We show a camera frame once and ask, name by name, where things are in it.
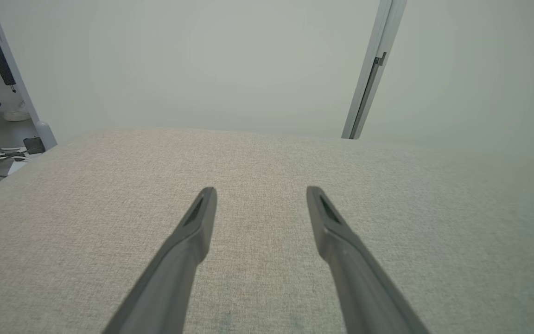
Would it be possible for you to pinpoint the grey aluminium partition post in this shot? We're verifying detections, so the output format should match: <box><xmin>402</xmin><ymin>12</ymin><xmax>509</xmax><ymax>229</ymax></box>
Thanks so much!
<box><xmin>0</xmin><ymin>0</ymin><xmax>58</xmax><ymax>150</ymax></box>

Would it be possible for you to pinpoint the black power adapter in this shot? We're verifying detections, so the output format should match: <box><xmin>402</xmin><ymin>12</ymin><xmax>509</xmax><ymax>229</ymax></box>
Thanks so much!
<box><xmin>23</xmin><ymin>136</ymin><xmax>46</xmax><ymax>155</ymax></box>

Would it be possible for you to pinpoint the double grey partition post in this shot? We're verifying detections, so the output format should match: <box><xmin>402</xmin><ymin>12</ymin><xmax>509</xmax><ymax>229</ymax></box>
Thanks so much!
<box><xmin>341</xmin><ymin>0</ymin><xmax>408</xmax><ymax>140</ymax></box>

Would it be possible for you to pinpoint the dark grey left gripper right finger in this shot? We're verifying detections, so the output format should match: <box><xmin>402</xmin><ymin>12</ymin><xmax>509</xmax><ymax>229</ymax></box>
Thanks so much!
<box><xmin>306</xmin><ymin>186</ymin><xmax>431</xmax><ymax>334</ymax></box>

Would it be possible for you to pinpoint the white round floor object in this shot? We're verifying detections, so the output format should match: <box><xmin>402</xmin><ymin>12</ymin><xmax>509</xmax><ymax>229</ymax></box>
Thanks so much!
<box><xmin>3</xmin><ymin>99</ymin><xmax>32</xmax><ymax>122</ymax></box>

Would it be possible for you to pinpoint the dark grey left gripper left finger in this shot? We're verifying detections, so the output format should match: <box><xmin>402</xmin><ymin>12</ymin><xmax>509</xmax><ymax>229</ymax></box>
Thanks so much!
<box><xmin>102</xmin><ymin>186</ymin><xmax>218</xmax><ymax>334</ymax></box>

